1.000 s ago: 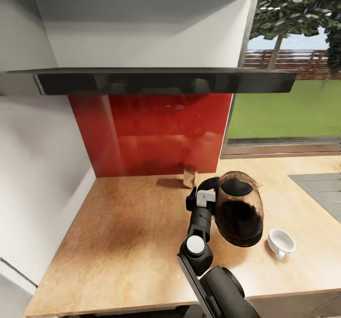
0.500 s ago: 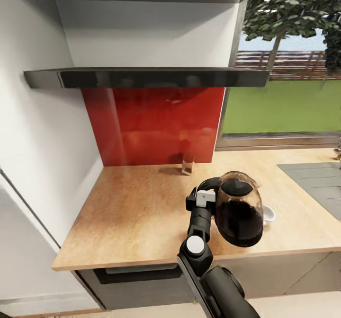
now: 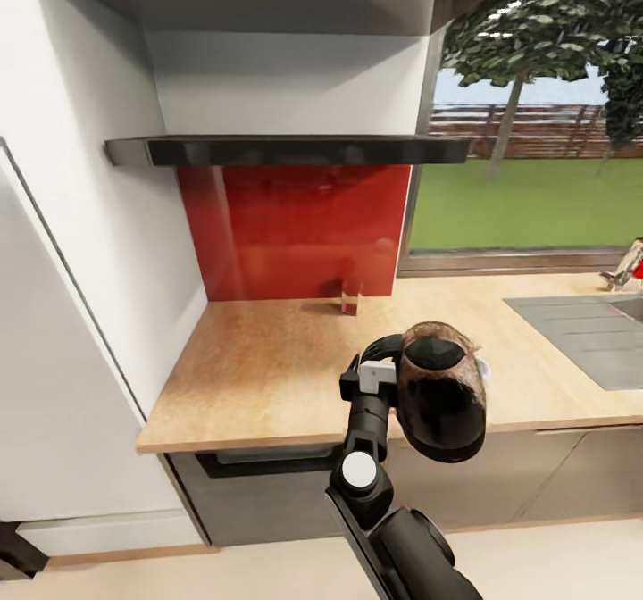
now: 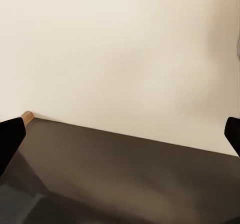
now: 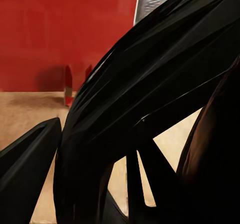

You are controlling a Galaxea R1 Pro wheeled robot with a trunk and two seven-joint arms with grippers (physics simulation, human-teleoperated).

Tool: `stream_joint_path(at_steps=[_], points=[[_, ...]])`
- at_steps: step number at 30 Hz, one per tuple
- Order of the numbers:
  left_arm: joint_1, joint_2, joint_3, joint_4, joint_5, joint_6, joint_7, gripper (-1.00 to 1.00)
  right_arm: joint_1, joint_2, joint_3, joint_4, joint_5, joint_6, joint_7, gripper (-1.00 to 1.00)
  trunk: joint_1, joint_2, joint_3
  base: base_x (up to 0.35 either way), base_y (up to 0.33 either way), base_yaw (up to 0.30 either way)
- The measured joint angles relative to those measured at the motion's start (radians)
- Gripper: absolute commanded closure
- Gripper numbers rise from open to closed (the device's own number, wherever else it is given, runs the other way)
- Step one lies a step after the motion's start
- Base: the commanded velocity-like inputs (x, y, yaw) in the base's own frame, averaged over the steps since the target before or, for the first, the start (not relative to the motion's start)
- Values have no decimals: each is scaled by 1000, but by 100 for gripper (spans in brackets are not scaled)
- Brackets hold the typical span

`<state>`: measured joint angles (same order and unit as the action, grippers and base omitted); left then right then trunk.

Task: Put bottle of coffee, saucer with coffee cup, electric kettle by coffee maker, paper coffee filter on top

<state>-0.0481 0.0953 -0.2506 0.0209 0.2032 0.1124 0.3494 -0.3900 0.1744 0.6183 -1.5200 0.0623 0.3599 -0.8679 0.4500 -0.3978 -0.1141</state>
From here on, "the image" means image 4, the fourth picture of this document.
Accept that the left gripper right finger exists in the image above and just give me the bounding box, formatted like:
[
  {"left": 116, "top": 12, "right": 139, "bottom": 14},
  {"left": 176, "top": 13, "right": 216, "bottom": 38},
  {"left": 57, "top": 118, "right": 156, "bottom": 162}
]
[{"left": 224, "top": 117, "right": 240, "bottom": 158}]

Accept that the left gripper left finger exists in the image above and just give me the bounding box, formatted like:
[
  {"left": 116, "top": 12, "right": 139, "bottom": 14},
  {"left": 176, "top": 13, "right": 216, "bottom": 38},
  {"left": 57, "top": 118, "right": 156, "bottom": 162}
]
[{"left": 0, "top": 116, "right": 26, "bottom": 177}]

